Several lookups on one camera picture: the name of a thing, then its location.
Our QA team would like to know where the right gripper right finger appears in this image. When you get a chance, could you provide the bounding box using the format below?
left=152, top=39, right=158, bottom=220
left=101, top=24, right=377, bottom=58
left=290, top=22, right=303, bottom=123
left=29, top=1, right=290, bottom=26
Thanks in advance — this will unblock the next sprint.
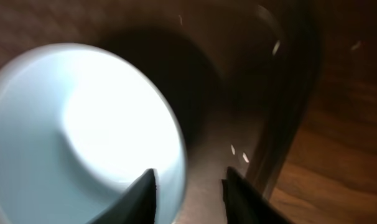
left=221, top=167, right=291, bottom=224

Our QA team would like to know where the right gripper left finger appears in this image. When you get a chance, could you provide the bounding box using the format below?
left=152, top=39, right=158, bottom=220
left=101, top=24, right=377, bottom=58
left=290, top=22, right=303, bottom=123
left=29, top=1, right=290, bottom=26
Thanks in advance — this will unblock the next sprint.
left=90, top=169, right=157, bottom=224

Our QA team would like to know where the small bowl with rice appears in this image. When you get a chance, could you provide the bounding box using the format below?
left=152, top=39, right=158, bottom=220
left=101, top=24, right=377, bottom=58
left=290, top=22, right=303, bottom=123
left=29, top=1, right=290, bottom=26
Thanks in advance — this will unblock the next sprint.
left=0, top=43, right=187, bottom=223

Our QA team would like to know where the dark brown serving tray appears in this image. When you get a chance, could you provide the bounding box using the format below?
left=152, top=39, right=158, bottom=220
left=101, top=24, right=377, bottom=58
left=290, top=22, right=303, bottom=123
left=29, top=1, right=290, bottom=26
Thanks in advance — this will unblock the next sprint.
left=83, top=0, right=320, bottom=223

